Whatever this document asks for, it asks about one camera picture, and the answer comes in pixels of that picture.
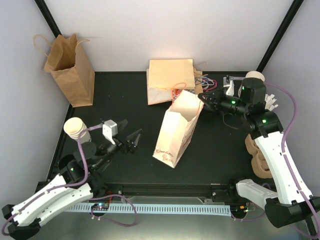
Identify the white printed paper bag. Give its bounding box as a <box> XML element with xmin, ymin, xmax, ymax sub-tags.
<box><xmin>152</xmin><ymin>90</ymin><xmax>204</xmax><ymax>168</ymax></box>

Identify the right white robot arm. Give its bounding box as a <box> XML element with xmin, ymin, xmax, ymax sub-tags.
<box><xmin>198</xmin><ymin>77</ymin><xmax>320</xmax><ymax>228</ymax></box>

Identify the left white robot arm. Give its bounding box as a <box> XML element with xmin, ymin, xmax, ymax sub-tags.
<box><xmin>1</xmin><ymin>117</ymin><xmax>143</xmax><ymax>240</ymax></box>

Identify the flat tan paper bag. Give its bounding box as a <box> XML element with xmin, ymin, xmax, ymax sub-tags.
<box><xmin>148</xmin><ymin>59</ymin><xmax>195</xmax><ymax>89</ymax></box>

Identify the flat white paper bag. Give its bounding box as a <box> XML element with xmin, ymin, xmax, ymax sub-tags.
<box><xmin>146</xmin><ymin>69</ymin><xmax>173</xmax><ymax>106</ymax></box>

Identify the right paper cup stack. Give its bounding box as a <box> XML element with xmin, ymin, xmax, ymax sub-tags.
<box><xmin>245</xmin><ymin>71</ymin><xmax>265</xmax><ymax>82</ymax></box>

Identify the paper cup stack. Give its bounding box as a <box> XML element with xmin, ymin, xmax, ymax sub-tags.
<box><xmin>63</xmin><ymin>117</ymin><xmax>92</xmax><ymax>144</ymax></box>
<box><xmin>245</xmin><ymin>71</ymin><xmax>265</xmax><ymax>82</ymax></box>

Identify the left paper cup stack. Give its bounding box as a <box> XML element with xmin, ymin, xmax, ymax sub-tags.
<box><xmin>63</xmin><ymin>117</ymin><xmax>92</xmax><ymax>144</ymax></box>

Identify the cup of wrapped straws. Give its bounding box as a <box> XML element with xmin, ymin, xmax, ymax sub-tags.
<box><xmin>264</xmin><ymin>94</ymin><xmax>279</xmax><ymax>112</ymax></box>

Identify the left circuit board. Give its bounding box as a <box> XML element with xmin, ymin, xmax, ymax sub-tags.
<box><xmin>91</xmin><ymin>202</ymin><xmax>109</xmax><ymax>211</ymax></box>

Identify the circuit board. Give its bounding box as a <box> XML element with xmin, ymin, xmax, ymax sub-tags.
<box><xmin>91</xmin><ymin>202</ymin><xmax>109</xmax><ymax>211</ymax></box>
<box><xmin>230</xmin><ymin>204</ymin><xmax>257</xmax><ymax>214</ymax></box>

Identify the stack of pulp carriers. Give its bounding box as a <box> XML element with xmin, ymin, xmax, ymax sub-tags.
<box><xmin>244</xmin><ymin>134</ymin><xmax>273</xmax><ymax>179</ymax></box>

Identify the standing brown paper bag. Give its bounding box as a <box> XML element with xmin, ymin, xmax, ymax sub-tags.
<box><xmin>33</xmin><ymin>33</ymin><xmax>95</xmax><ymax>108</ymax></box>

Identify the right circuit board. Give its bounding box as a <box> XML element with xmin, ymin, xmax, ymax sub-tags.
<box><xmin>230</xmin><ymin>204</ymin><xmax>257</xmax><ymax>214</ymax></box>

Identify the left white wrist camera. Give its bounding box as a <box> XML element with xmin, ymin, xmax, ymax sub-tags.
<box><xmin>102</xmin><ymin>119</ymin><xmax>118</xmax><ymax>145</ymax></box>

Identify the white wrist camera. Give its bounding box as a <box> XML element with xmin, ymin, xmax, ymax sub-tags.
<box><xmin>102</xmin><ymin>119</ymin><xmax>118</xmax><ymax>145</ymax></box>
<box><xmin>223</xmin><ymin>75</ymin><xmax>235</xmax><ymax>97</ymax></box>

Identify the flat brown handled bag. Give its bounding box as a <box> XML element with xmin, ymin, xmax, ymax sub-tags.
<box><xmin>193</xmin><ymin>65</ymin><xmax>209</xmax><ymax>95</ymax></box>

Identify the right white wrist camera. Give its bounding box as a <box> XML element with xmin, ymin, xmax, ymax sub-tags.
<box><xmin>223</xmin><ymin>75</ymin><xmax>235</xmax><ymax>97</ymax></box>

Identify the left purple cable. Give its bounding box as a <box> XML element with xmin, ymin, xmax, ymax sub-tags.
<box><xmin>1</xmin><ymin>124</ymin><xmax>106</xmax><ymax>237</ymax></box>

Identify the purple cable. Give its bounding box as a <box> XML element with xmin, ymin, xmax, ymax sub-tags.
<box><xmin>1</xmin><ymin>124</ymin><xmax>106</xmax><ymax>237</ymax></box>
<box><xmin>234</xmin><ymin>76</ymin><xmax>320</xmax><ymax>240</ymax></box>

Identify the black front rail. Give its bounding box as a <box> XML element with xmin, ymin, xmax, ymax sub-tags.
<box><xmin>93</xmin><ymin>183</ymin><xmax>237</xmax><ymax>198</ymax></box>

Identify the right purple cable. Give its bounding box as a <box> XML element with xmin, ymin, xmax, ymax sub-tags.
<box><xmin>234</xmin><ymin>76</ymin><xmax>320</xmax><ymax>240</ymax></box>

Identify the light blue cable duct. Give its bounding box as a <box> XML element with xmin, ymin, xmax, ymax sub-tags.
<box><xmin>65</xmin><ymin>202</ymin><xmax>231</xmax><ymax>217</ymax></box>

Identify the right black frame post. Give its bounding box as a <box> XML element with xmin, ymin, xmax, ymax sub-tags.
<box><xmin>256</xmin><ymin>0</ymin><xmax>304</xmax><ymax>73</ymax></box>

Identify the black frame post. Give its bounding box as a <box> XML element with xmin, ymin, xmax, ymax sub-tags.
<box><xmin>256</xmin><ymin>0</ymin><xmax>304</xmax><ymax>73</ymax></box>
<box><xmin>34</xmin><ymin>0</ymin><xmax>62</xmax><ymax>38</ymax></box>

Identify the left black frame post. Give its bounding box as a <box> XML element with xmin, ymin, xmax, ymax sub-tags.
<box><xmin>34</xmin><ymin>0</ymin><xmax>62</xmax><ymax>38</ymax></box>

